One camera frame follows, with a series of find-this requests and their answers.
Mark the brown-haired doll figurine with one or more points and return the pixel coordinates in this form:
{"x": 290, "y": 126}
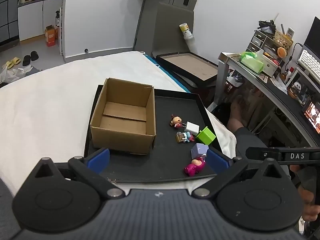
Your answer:
{"x": 176, "y": 121}

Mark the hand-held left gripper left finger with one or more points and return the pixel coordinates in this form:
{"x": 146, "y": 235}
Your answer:
{"x": 98, "y": 161}

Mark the red basket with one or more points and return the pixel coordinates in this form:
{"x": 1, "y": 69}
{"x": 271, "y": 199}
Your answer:
{"x": 230, "y": 87}

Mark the white remote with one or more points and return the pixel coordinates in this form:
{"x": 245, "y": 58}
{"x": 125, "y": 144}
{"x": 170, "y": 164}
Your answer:
{"x": 290, "y": 31}

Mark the lit phone screen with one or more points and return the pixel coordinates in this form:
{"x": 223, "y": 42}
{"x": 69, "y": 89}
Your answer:
{"x": 313, "y": 115}

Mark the black tray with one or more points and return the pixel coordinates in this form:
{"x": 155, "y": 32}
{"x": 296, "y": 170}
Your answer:
{"x": 165, "y": 160}

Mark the black monitor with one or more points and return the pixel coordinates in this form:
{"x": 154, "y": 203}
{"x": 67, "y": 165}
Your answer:
{"x": 313, "y": 35}

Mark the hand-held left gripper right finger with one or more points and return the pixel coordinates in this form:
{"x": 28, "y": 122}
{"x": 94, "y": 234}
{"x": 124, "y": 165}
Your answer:
{"x": 217, "y": 161}

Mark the white keyboard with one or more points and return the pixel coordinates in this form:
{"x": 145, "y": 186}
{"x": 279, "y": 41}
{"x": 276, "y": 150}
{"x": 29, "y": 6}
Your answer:
{"x": 310, "y": 62}

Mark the spray bottle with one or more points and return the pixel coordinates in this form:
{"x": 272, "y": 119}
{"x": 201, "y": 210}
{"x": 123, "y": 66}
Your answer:
{"x": 58, "y": 18}

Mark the green tissue pack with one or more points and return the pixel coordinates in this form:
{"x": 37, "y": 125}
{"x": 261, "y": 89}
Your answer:
{"x": 252, "y": 63}

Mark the white charger plug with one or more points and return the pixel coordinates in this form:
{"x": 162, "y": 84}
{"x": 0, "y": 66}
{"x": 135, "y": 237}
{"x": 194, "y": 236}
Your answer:
{"x": 191, "y": 127}

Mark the pink figurine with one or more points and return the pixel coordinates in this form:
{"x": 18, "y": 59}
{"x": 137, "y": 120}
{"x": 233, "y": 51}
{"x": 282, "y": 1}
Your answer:
{"x": 196, "y": 166}

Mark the white drawer box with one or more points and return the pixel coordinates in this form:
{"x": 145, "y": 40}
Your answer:
{"x": 271, "y": 66}

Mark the black slipper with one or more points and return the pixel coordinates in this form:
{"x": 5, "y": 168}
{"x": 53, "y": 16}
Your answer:
{"x": 26, "y": 60}
{"x": 34, "y": 55}

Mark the grey board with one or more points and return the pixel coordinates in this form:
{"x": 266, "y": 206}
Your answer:
{"x": 170, "y": 30}

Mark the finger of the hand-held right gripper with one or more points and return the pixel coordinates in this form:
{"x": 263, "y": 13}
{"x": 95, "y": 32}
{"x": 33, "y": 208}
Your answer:
{"x": 260, "y": 153}

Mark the green hexagonal box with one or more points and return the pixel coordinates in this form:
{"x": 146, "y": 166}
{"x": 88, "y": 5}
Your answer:
{"x": 206, "y": 136}

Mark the grey drawer organizer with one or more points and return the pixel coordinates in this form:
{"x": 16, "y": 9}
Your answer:
{"x": 257, "y": 41}

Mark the white cabinet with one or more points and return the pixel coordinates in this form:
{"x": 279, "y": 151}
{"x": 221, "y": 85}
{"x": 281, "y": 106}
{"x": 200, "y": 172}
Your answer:
{"x": 32, "y": 20}

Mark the black frame with brown board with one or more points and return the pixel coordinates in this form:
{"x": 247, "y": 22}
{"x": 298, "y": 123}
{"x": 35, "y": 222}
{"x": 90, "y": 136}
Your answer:
{"x": 190, "y": 66}

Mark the yellow-capped canister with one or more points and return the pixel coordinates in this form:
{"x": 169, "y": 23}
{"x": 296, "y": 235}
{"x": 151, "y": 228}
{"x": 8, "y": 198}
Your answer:
{"x": 185, "y": 30}

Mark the grey desk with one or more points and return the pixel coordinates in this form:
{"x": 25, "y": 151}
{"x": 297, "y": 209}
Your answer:
{"x": 282, "y": 97}

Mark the black clutter on organizer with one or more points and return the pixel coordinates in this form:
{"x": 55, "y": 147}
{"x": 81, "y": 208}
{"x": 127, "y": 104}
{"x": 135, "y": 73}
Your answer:
{"x": 267, "y": 27}

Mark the white plastic bag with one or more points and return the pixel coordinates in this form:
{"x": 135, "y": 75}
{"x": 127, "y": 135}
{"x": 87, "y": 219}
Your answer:
{"x": 11, "y": 75}

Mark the blue-haired figurine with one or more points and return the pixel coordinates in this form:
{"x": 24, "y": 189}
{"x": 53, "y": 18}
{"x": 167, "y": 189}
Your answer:
{"x": 186, "y": 137}

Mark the orange ball toy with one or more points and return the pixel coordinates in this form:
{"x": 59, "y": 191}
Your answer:
{"x": 282, "y": 51}

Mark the person's right hand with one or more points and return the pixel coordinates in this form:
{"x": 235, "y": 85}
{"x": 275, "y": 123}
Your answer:
{"x": 308, "y": 210}

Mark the black-framed glass door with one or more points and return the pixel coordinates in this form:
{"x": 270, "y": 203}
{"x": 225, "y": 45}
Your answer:
{"x": 7, "y": 12}

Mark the orange carton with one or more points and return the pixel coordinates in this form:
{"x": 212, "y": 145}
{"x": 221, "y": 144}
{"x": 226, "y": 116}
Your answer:
{"x": 50, "y": 37}

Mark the purple cube toy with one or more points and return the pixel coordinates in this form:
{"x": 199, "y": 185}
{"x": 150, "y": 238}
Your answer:
{"x": 199, "y": 150}

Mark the wicker basket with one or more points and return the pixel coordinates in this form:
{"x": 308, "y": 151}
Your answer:
{"x": 283, "y": 40}

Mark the brown cardboard box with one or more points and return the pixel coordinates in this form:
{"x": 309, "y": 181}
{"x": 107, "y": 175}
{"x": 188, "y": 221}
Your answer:
{"x": 117, "y": 140}

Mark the panda figurine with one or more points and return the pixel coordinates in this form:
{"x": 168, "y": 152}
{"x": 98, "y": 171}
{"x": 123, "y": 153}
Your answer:
{"x": 297, "y": 90}

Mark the yellow slipper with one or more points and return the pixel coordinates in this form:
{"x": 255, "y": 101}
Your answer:
{"x": 10, "y": 65}
{"x": 15, "y": 61}

